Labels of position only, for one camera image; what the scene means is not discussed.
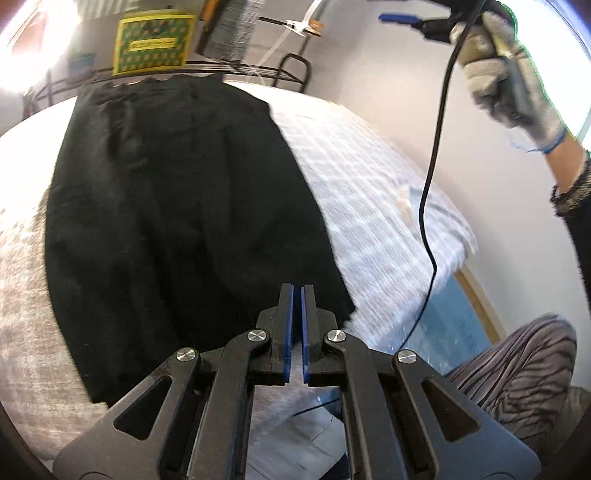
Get yellow patterned box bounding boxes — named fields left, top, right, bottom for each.
left=112, top=14, right=197, bottom=77

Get ring light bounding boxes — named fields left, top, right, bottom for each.
left=0, top=9, right=65, bottom=97

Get person's striped trousers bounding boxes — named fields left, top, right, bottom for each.
left=445, top=314, right=578, bottom=457

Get black sweater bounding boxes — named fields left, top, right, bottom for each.
left=45, top=76, right=356, bottom=407

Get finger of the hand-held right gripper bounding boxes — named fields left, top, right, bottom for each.
left=379, top=14, right=452, bottom=43

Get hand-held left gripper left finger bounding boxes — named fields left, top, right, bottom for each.
left=53, top=283, right=295, bottom=480

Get blue plastic sheet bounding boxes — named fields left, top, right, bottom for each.
left=416, top=272, right=490, bottom=370

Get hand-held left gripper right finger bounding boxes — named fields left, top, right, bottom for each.
left=301, top=284, right=541, bottom=480

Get black metal clothes rack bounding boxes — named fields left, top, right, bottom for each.
left=23, top=0, right=315, bottom=121

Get black cable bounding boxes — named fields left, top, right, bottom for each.
left=397, top=9, right=485, bottom=356

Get person's right hand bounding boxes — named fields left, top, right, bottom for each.
left=450, top=11, right=568, bottom=155

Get white clip lamp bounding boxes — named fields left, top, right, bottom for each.
left=249, top=0, right=333, bottom=88

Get person's right forearm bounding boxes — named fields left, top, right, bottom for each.
left=547, top=138, right=591, bottom=333

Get plaid cloth covered table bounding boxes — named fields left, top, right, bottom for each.
left=0, top=80, right=478, bottom=462

